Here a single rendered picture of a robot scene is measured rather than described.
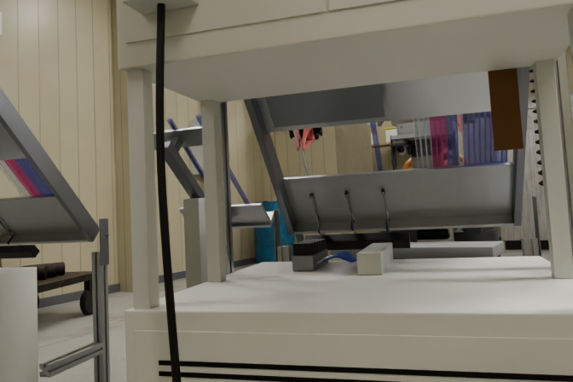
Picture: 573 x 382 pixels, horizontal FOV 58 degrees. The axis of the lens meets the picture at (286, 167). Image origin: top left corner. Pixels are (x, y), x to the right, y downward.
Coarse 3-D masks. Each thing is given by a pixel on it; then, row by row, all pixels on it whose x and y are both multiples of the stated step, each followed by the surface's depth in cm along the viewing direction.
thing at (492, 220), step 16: (304, 224) 169; (336, 224) 165; (368, 224) 162; (384, 224) 161; (400, 224) 159; (416, 224) 157; (432, 224) 156; (448, 224) 154; (464, 224) 153; (480, 224) 152; (496, 224) 150; (512, 224) 149
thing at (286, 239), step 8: (264, 208) 673; (272, 208) 671; (280, 216) 672; (272, 224) 669; (280, 224) 671; (256, 232) 682; (264, 232) 671; (272, 232) 668; (280, 232) 670; (256, 240) 683; (264, 240) 671; (272, 240) 668; (288, 240) 675; (256, 248) 683; (264, 248) 670; (272, 248) 667; (256, 256) 684; (264, 256) 670; (272, 256) 666
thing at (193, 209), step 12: (192, 204) 170; (204, 204) 172; (192, 216) 170; (204, 216) 172; (192, 228) 170; (204, 228) 171; (192, 240) 169; (204, 240) 171; (192, 252) 169; (204, 252) 170; (192, 264) 169; (204, 264) 170; (192, 276) 169; (204, 276) 169
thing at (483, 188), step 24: (432, 168) 147; (456, 168) 145; (480, 168) 143; (504, 168) 142; (288, 192) 162; (312, 192) 160; (336, 192) 159; (360, 192) 157; (384, 192) 153; (408, 192) 154; (432, 192) 152; (456, 192) 150; (480, 192) 149; (504, 192) 147; (312, 216) 167; (336, 216) 165; (360, 216) 163; (384, 216) 162; (408, 216) 160; (432, 216) 158
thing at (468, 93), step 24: (480, 72) 125; (288, 96) 135; (312, 96) 133; (336, 96) 132; (360, 96) 131; (384, 96) 134; (408, 96) 133; (432, 96) 132; (456, 96) 130; (480, 96) 129; (264, 120) 146; (288, 120) 139; (312, 120) 138; (336, 120) 137; (360, 120) 140; (384, 120) 139
